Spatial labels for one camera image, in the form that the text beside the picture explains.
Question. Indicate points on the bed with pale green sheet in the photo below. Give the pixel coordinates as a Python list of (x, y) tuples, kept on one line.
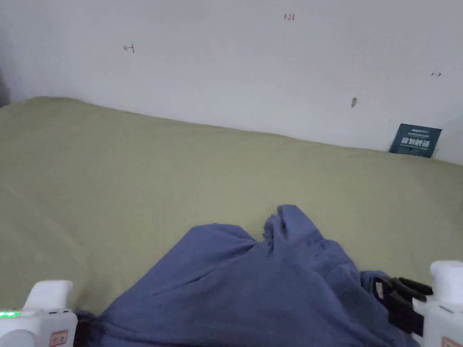
[(119, 180)]

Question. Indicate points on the dark blue shirt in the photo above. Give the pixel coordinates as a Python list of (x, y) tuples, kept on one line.
[(253, 289)]

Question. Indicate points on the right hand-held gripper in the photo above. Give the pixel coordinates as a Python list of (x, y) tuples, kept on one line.
[(446, 307)]

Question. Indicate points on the dark green printed card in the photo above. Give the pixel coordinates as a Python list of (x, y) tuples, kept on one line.
[(416, 141)]

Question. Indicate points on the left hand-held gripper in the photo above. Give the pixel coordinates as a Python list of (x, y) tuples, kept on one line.
[(39, 321)]

